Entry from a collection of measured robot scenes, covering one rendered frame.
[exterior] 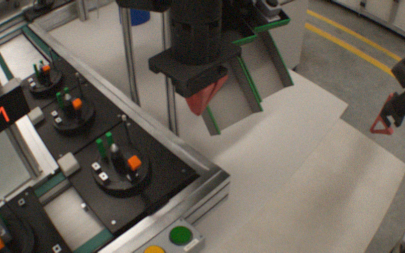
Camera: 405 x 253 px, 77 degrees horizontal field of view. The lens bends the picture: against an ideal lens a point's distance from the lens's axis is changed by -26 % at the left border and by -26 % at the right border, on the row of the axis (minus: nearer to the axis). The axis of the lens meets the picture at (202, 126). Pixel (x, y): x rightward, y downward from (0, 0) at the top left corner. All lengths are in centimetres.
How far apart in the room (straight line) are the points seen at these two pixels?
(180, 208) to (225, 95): 29
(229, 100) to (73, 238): 50
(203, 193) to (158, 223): 12
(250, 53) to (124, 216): 52
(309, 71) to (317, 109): 179
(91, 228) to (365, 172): 76
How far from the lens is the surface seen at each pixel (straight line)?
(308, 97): 112
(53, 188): 79
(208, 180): 71
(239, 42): 66
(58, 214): 78
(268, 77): 88
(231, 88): 79
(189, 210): 67
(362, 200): 89
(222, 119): 76
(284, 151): 91
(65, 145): 83
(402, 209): 217
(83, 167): 76
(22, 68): 139
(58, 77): 106
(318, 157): 93
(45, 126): 91
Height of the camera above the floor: 153
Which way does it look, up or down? 45 degrees down
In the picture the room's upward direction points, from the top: straight up
